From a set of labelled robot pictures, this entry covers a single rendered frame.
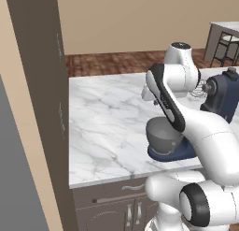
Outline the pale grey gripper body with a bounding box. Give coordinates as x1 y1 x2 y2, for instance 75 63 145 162
141 82 160 106

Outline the navy stand mixer base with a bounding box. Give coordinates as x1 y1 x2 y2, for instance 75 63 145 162
147 137 199 163

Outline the navy stand mixer head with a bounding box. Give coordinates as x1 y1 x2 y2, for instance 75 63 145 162
199 66 239 124

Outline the grey metal mixing bowl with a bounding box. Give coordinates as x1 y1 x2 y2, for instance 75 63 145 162
146 115 185 156

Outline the black bar stool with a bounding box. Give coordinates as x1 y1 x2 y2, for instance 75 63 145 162
210 31 239 68

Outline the grey dining counter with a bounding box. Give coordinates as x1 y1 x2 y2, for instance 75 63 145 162
203 21 239 63

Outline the brown drawer front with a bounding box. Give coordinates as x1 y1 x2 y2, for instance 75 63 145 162
72 177 151 209

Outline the tall brown cabinet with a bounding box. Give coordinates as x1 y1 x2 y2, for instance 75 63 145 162
4 0 79 231

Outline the brown cupboard door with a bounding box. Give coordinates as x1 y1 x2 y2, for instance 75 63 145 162
134 197 161 231
75 201 135 231

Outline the grey fridge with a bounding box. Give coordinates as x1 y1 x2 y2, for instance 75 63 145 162
0 75 50 231

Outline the wire whisk attachment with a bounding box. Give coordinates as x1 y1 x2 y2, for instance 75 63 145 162
188 79 209 99

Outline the wavy silver drawer handle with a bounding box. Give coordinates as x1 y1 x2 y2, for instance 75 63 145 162
121 183 147 192

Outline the silver cupboard door handle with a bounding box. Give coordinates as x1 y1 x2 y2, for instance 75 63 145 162
135 201 143 226
125 203 133 228

